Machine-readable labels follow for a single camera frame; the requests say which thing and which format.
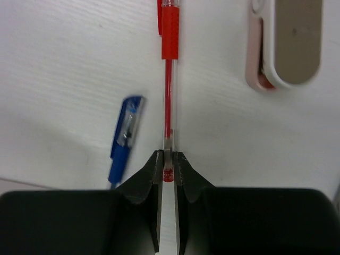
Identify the red gel pen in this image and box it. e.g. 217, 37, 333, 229
157, 1, 180, 183

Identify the blue gel pen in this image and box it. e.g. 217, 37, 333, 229
108, 95, 146, 189

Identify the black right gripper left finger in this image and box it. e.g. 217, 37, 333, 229
1, 150, 163, 254

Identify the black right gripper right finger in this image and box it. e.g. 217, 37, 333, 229
174, 152, 339, 254

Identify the pink white mini stapler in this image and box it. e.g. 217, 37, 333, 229
245, 1, 324, 91

